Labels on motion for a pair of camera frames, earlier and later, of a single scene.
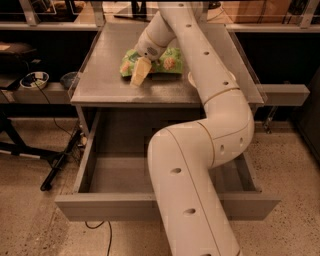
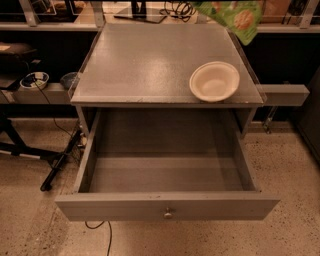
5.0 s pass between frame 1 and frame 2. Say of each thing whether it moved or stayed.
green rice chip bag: moved
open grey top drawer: stayed
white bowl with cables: stayed
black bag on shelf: stayed
